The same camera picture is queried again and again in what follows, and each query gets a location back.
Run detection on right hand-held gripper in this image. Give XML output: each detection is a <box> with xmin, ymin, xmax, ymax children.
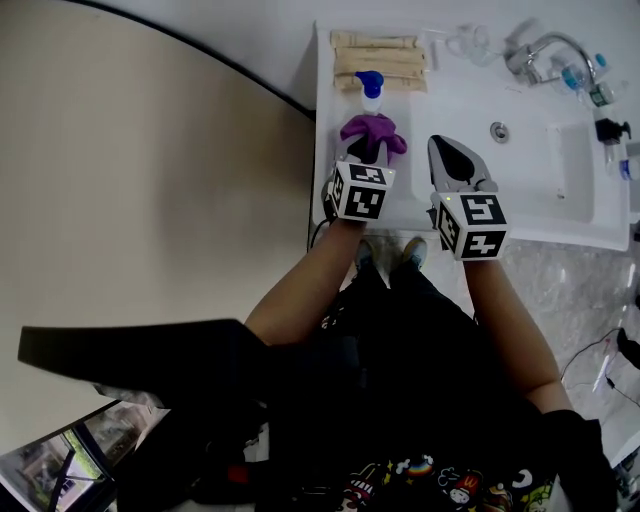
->
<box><xmin>427</xmin><ymin>134</ymin><xmax>510</xmax><ymax>263</ymax></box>

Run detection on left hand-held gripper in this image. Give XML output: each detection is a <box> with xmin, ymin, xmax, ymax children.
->
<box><xmin>324</xmin><ymin>139</ymin><xmax>397</xmax><ymax>222</ymax></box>

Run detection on purple cloth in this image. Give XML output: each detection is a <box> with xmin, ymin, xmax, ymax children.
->
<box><xmin>339</xmin><ymin>113</ymin><xmax>409</xmax><ymax>165</ymax></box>

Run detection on white bottle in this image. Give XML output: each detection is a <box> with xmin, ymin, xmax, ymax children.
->
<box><xmin>353</xmin><ymin>70</ymin><xmax>386</xmax><ymax>115</ymax></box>

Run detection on person's left forearm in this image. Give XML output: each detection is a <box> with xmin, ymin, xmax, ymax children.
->
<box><xmin>244</xmin><ymin>217</ymin><xmax>369</xmax><ymax>346</ymax></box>

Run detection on person's right forearm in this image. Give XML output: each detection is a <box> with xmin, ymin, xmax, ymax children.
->
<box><xmin>462</xmin><ymin>257</ymin><xmax>574</xmax><ymax>414</ymax></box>

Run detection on clear blue-capped water bottle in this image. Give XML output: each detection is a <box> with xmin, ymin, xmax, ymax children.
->
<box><xmin>549</xmin><ymin>52</ymin><xmax>610</xmax><ymax>96</ymax></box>

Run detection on black pump soap dispenser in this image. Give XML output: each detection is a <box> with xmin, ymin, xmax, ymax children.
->
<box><xmin>593</xmin><ymin>117</ymin><xmax>632</xmax><ymax>147</ymax></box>

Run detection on small clear blue-label bottle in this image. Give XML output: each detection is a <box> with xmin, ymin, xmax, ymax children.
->
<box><xmin>604</xmin><ymin>142</ymin><xmax>640</xmax><ymax>181</ymax></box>

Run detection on folded beige striped towel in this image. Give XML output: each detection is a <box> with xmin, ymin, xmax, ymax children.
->
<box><xmin>333</xmin><ymin>46</ymin><xmax>427</xmax><ymax>72</ymax></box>
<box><xmin>333</xmin><ymin>68</ymin><xmax>429</xmax><ymax>94</ymax></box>
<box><xmin>329</xmin><ymin>29</ymin><xmax>419</xmax><ymax>50</ymax></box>

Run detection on person's right shoe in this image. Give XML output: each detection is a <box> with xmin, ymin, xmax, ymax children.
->
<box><xmin>402</xmin><ymin>237</ymin><xmax>429</xmax><ymax>269</ymax></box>

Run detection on white ceramic sink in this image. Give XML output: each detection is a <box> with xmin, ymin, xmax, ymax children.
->
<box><xmin>309</xmin><ymin>19</ymin><xmax>632</xmax><ymax>252</ymax></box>

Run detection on chrome faucet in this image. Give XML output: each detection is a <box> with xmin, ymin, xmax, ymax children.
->
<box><xmin>503</xmin><ymin>30</ymin><xmax>599</xmax><ymax>89</ymax></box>

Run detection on black trousers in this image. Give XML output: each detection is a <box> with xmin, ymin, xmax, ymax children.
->
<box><xmin>319</xmin><ymin>254</ymin><xmax>481</xmax><ymax>361</ymax></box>

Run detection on beige door panel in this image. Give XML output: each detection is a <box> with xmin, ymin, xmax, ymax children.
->
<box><xmin>0</xmin><ymin>0</ymin><xmax>316</xmax><ymax>446</ymax></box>

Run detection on black printed shirt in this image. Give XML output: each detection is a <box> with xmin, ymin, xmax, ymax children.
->
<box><xmin>114</xmin><ymin>319</ymin><xmax>619</xmax><ymax>512</ymax></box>

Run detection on dark-framed window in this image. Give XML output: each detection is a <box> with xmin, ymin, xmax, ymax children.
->
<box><xmin>0</xmin><ymin>399</ymin><xmax>171</xmax><ymax>512</ymax></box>

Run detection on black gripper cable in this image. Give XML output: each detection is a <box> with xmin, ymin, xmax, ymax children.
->
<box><xmin>308</xmin><ymin>187</ymin><xmax>335</xmax><ymax>251</ymax></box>

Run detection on black floor cable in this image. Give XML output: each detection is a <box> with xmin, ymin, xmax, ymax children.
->
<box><xmin>559</xmin><ymin>327</ymin><xmax>621</xmax><ymax>381</ymax></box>

